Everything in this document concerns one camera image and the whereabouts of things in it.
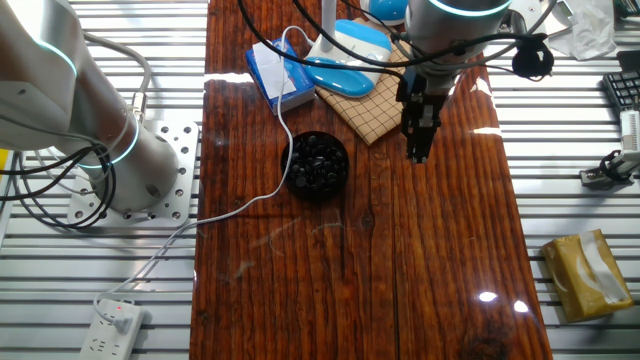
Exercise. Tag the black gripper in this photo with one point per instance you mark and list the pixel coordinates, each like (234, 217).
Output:
(425, 102)

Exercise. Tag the blue and white desk lamp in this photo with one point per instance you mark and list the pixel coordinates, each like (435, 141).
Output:
(350, 75)

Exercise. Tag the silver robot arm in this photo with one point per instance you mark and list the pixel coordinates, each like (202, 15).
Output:
(45, 75)

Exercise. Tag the beige grid go board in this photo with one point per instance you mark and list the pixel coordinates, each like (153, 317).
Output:
(372, 115)

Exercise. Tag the black bowl of black stones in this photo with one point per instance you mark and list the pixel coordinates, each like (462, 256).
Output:
(315, 165)

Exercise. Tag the blue tissue pack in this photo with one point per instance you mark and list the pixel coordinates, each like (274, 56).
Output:
(277, 80)

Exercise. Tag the white plastic bag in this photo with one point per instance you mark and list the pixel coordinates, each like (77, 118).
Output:
(587, 27)

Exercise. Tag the black keyboard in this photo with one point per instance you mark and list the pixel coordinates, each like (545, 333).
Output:
(624, 87)

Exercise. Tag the small cardboard box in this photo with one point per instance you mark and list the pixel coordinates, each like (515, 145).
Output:
(582, 277)

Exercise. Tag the white power strip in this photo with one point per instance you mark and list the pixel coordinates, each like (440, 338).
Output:
(107, 340)

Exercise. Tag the small silver camera on mount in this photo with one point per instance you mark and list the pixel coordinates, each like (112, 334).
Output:
(607, 172)

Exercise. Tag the ribbed silver camera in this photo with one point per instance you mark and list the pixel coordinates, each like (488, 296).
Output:
(631, 130)

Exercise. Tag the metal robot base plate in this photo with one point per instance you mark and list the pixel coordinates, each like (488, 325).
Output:
(182, 150)

